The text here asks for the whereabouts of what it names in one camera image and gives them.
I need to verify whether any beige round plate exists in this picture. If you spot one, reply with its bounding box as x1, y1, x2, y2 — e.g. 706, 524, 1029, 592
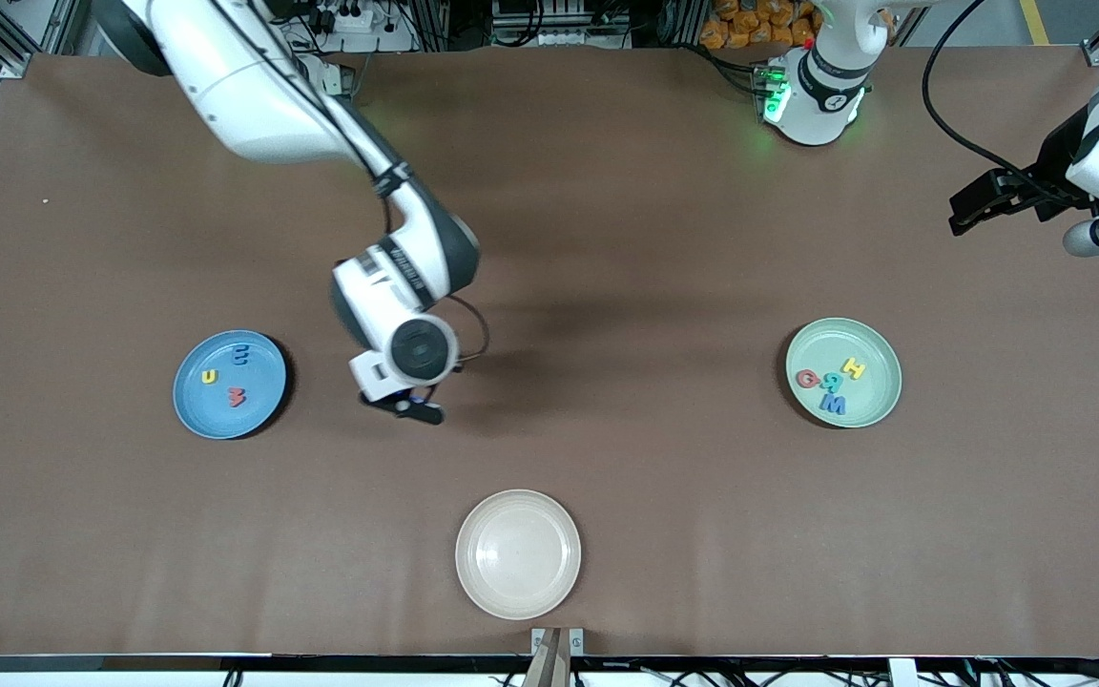
455, 489, 583, 621

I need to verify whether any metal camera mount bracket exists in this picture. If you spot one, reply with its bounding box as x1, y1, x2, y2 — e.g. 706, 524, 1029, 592
530, 626, 586, 687

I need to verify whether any pile of orange objects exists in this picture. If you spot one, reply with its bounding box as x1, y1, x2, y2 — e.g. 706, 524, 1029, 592
700, 0, 818, 51

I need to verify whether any white power strip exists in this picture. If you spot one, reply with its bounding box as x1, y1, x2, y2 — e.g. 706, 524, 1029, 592
306, 0, 376, 34

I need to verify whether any blue round plate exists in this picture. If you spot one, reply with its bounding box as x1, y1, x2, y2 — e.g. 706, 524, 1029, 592
173, 329, 289, 441

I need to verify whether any light green round plate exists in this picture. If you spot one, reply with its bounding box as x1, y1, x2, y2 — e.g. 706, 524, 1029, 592
785, 317, 903, 429

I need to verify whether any brown table cover sheet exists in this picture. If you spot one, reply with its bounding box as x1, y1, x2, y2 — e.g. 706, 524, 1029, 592
0, 46, 1099, 659

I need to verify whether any grey equipment rack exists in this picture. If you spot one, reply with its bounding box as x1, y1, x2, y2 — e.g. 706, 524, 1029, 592
492, 0, 632, 49

